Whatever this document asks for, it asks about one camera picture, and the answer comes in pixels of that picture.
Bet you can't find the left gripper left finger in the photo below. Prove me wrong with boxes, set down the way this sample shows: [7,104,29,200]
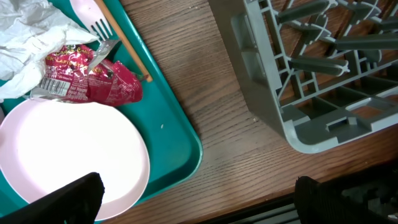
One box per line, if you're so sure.
[1,172,104,224]

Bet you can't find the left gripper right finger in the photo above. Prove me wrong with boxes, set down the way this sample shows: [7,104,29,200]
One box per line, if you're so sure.
[294,176,393,224]

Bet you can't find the pink round plate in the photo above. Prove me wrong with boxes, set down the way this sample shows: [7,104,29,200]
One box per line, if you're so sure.
[1,100,150,221]

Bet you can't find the grey dishwasher rack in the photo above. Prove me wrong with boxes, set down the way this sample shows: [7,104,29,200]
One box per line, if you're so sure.
[209,0,397,154]

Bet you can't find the teal serving tray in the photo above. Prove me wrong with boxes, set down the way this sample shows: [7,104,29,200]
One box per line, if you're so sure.
[0,0,204,218]

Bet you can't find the red snack wrapper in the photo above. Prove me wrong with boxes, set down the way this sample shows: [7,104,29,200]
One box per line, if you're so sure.
[30,40,143,107]

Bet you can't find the crumpled white napkin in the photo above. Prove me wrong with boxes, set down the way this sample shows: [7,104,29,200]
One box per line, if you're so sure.
[1,0,98,100]

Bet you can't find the wooden chopstick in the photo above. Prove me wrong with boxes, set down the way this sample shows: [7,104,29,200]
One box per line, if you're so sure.
[95,0,153,82]

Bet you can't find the white plastic fork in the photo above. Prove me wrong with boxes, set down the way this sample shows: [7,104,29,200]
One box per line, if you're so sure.
[70,0,113,40]

